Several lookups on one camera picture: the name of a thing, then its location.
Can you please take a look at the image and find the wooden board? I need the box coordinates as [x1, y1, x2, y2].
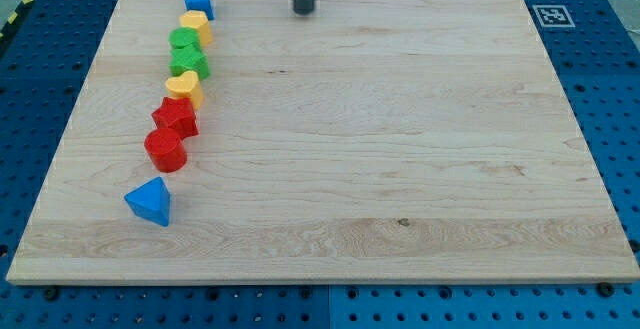
[7, 0, 639, 286]

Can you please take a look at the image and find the yellow heart block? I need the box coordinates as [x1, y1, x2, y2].
[165, 70, 204, 111]

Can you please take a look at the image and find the red star block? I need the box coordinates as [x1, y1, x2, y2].
[151, 97, 199, 139]

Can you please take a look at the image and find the red cylinder block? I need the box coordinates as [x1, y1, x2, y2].
[144, 128, 187, 173]

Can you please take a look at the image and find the green star block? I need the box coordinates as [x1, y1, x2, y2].
[169, 45, 211, 79]

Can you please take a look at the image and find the blue triangle block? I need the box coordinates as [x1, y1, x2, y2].
[124, 177, 171, 227]

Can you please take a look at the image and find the yellow hexagon block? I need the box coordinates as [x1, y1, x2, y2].
[179, 10, 213, 46]

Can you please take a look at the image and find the green cylinder block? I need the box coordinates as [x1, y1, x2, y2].
[168, 27, 201, 50]

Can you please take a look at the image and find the white fiducial marker tag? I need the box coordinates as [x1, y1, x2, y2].
[532, 4, 575, 28]

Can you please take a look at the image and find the black yellow hazard tape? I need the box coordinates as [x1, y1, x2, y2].
[1, 0, 36, 44]

